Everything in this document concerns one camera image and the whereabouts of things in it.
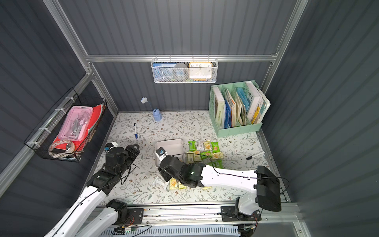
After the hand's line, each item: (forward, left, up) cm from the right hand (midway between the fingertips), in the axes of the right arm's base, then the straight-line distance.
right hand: (164, 162), depth 72 cm
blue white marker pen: (+30, +28, -18) cm, 45 cm away
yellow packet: (-6, -7, -18) cm, 21 cm away
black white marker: (+12, -51, -19) cm, 55 cm away
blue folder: (+33, -36, -1) cm, 49 cm away
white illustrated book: (+43, -56, +6) cm, 71 cm away
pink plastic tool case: (+13, +44, +12) cm, 48 cm away
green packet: (+21, -13, -18) cm, 30 cm away
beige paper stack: (+37, -42, +2) cm, 56 cm away
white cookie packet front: (-5, +5, -17) cm, 18 cm away
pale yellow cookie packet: (-5, -3, -17) cm, 18 cm away
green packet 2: (+15, -23, -19) cm, 33 cm away
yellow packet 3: (+13, -16, -18) cm, 27 cm away
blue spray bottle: (+44, +14, -11) cm, 47 cm away
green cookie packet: (+20, -29, -19) cm, 40 cm away
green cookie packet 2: (+8, -30, -19) cm, 36 cm away
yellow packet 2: (+13, -12, -17) cm, 25 cm away
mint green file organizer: (+37, -51, -14) cm, 64 cm away
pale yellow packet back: (+13, -30, -17) cm, 37 cm away
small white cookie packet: (+20, -19, -18) cm, 33 cm away
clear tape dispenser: (+2, +42, +10) cm, 44 cm away
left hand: (+8, +17, +1) cm, 19 cm away
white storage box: (+20, 0, -20) cm, 28 cm away
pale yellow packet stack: (+21, -23, -18) cm, 36 cm away
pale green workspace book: (+37, -31, +3) cm, 48 cm away
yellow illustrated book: (+40, -58, -4) cm, 70 cm away
